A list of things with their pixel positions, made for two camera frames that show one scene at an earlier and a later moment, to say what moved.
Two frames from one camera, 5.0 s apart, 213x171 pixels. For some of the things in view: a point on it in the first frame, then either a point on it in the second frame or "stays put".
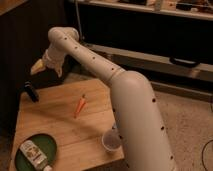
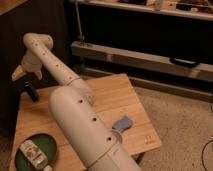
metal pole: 78,20 stays put
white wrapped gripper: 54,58 to 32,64
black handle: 184,62 stays put
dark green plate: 45,143 stays put
